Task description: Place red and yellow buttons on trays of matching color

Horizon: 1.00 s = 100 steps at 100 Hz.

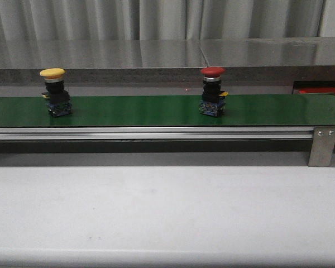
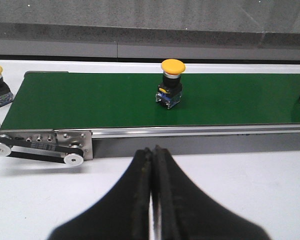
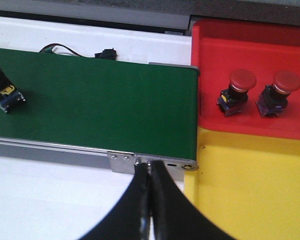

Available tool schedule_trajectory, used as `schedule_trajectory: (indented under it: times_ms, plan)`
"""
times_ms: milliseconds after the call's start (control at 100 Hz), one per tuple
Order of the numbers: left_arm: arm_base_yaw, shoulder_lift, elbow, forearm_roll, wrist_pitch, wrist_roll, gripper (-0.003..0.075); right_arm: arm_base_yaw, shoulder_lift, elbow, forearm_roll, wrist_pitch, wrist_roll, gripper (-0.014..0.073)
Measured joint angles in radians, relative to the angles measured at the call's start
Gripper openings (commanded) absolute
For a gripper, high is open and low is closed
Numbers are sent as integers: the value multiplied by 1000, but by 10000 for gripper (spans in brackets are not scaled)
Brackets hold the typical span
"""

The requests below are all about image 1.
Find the red plastic tray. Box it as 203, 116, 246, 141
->
296, 87, 335, 95

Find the steel conveyor support bracket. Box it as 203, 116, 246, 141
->
308, 126, 335, 167

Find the grey stone counter slab right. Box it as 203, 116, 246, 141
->
199, 37, 335, 92

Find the yellow push button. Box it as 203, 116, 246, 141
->
40, 68, 71, 117

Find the grey stone counter slab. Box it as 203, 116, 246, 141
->
0, 40, 208, 97
199, 37, 335, 92

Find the green conveyor belt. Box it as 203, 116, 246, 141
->
0, 94, 335, 127

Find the aluminium conveyor frame rail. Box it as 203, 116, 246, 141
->
0, 126, 314, 141

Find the red push button front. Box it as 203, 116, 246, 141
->
199, 66, 228, 117

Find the white pleated curtain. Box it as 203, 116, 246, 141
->
0, 1, 335, 41

